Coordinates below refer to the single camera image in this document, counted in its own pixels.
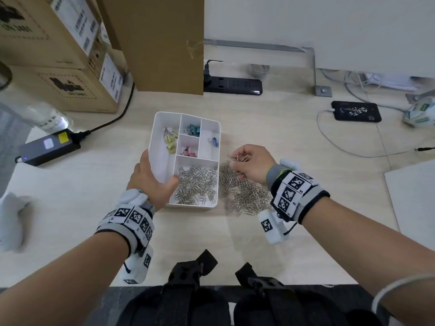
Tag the glass bottle with steel lid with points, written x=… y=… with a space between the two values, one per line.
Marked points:
x=47 y=120

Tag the bunch of blue binder clips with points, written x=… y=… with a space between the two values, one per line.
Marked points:
x=193 y=129

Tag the black power adapter brick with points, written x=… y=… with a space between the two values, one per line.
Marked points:
x=47 y=147

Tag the person's right hand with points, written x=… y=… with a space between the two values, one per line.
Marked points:
x=256 y=162

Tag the black power plug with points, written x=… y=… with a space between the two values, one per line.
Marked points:
x=206 y=76

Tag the gray wrist marker band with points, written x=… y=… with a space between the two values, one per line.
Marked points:
x=129 y=224
x=299 y=193

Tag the white flat board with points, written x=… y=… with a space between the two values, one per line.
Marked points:
x=414 y=200

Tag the black power strip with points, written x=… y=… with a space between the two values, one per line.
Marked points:
x=238 y=85

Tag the pile of silver paper clips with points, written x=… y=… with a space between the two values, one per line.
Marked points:
x=197 y=186

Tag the clear tape roll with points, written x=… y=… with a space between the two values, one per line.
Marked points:
x=260 y=70

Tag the flat brown cardboard sheet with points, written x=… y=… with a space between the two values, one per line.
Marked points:
x=153 y=40

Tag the person's right forearm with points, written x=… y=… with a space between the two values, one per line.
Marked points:
x=367 y=251

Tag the person's left hand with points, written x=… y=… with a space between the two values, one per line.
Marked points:
x=149 y=188

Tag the black smartphone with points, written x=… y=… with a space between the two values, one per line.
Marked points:
x=355 y=112

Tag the white desk divider panel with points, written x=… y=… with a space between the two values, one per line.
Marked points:
x=323 y=27

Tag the gray right wrist marker band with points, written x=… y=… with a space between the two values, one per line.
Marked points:
x=299 y=193

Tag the black chest harness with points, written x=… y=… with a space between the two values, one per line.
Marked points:
x=187 y=302

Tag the white compartment organizer tray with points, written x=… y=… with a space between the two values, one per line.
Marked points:
x=161 y=162

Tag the white curved plastic device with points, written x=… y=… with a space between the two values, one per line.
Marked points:
x=12 y=224

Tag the bunch of pink binder clips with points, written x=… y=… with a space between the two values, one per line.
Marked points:
x=189 y=152

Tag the white right wrist camera block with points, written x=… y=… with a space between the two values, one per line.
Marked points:
x=270 y=229

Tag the white wrist camera block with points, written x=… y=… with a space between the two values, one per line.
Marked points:
x=137 y=268
x=270 y=229

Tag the gray left wrist marker band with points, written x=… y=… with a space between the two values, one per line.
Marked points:
x=129 y=224

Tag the white left wrist camera block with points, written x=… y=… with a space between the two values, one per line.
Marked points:
x=137 y=268

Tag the dark blue binder clip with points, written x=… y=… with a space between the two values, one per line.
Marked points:
x=213 y=141

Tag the green and white packet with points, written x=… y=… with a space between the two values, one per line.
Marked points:
x=421 y=113

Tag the white left wrist pod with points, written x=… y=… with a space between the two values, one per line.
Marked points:
x=130 y=197

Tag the gray metal divider bracket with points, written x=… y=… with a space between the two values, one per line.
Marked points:
x=323 y=91
x=419 y=95

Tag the bunch of yellow binder clips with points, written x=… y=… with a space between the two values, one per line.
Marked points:
x=171 y=142

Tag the person's left forearm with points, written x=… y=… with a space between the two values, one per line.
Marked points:
x=61 y=281

